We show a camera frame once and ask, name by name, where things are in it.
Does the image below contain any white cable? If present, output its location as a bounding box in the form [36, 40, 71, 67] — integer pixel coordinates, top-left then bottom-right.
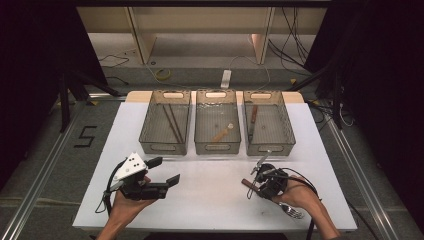
[229, 54, 272, 92]

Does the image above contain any left hand-held gripper black cable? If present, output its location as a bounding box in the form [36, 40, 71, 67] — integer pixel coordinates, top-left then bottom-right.
[94, 159, 129, 215]

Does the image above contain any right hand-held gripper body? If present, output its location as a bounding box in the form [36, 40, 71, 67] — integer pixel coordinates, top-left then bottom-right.
[250, 149, 290, 201]

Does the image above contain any person's left hand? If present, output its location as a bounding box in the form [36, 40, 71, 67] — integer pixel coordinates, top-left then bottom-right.
[109, 191, 158, 226]

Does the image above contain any wooden-handled knife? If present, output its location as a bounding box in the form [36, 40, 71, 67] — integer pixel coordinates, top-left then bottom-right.
[247, 105, 259, 144]

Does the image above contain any amber transparent plastic spoon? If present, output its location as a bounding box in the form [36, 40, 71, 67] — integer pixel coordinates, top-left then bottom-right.
[212, 122, 235, 144]

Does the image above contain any black tripod stand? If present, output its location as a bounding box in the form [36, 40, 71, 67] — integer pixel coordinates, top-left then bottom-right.
[289, 58, 345, 130]
[57, 69, 122, 134]

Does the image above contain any aluminium floor rail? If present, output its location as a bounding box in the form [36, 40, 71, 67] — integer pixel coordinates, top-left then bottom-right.
[0, 99, 86, 240]
[324, 114, 403, 240]

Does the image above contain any smoky transparent plastic bin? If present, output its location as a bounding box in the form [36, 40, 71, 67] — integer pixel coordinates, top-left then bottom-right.
[138, 89, 192, 156]
[194, 89, 242, 156]
[243, 89, 297, 157]

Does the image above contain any dark brown chopstick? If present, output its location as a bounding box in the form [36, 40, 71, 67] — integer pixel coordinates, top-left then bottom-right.
[168, 103, 186, 143]
[162, 105, 182, 144]

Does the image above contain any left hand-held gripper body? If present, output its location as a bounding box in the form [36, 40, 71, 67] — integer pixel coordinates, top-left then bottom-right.
[113, 152, 168, 201]

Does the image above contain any yellow cable coil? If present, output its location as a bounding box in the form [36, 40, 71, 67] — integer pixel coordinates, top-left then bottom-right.
[154, 67, 172, 81]

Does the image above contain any white board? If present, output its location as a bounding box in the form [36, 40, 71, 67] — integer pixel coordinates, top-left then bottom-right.
[72, 101, 358, 232]

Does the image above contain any person's right hand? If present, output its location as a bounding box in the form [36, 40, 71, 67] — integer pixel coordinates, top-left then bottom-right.
[273, 176, 321, 213]

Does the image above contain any beige cabinet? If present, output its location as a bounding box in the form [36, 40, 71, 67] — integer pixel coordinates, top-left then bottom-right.
[76, 6, 328, 66]

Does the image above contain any thin black floor cable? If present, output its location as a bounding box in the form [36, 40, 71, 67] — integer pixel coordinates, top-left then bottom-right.
[97, 53, 131, 69]

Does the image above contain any bundle of black cables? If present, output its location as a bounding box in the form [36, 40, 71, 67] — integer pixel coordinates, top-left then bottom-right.
[267, 6, 312, 68]

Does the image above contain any white power strip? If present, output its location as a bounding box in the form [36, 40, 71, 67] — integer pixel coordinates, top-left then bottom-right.
[220, 69, 233, 90]

